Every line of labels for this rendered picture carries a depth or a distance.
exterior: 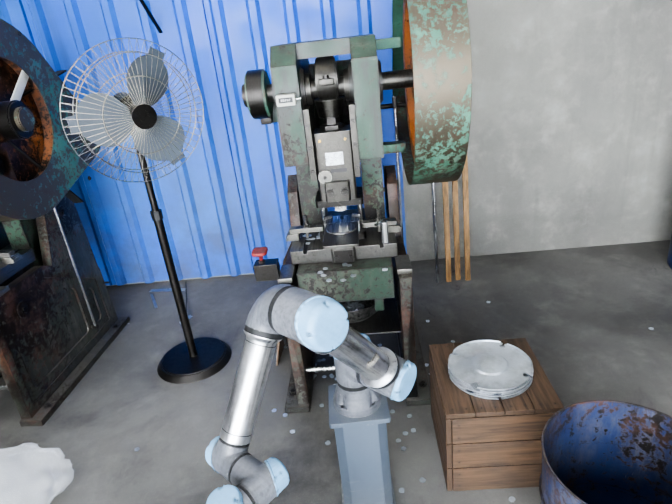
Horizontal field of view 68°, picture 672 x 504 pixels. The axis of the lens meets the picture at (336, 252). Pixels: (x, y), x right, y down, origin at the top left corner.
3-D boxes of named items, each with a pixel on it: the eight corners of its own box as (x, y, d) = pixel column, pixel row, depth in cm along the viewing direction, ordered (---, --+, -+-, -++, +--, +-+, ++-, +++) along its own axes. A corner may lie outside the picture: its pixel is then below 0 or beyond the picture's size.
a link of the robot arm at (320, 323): (385, 354, 155) (284, 276, 115) (427, 371, 145) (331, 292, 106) (368, 390, 152) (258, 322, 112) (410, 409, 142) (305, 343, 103)
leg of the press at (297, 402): (311, 412, 223) (280, 222, 186) (285, 414, 223) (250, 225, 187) (322, 307, 307) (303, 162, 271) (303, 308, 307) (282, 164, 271)
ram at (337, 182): (357, 202, 202) (350, 128, 191) (320, 205, 203) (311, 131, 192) (356, 189, 218) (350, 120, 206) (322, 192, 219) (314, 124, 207)
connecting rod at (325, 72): (348, 149, 196) (340, 56, 183) (317, 152, 197) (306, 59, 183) (349, 138, 215) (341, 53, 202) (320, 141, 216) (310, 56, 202)
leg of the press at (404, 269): (432, 404, 219) (425, 209, 183) (406, 406, 220) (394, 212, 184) (410, 300, 303) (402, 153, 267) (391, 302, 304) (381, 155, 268)
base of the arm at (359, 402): (384, 415, 152) (381, 389, 148) (334, 420, 153) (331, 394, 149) (378, 383, 166) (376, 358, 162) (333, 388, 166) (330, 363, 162)
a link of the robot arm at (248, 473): (258, 442, 120) (221, 472, 113) (290, 464, 113) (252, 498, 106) (263, 466, 123) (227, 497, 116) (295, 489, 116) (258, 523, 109)
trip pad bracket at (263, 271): (283, 304, 208) (276, 261, 200) (260, 306, 208) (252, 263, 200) (285, 297, 213) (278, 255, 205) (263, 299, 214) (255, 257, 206)
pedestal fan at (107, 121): (238, 390, 241) (157, 31, 178) (108, 399, 246) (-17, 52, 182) (274, 275, 355) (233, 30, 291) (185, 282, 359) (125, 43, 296)
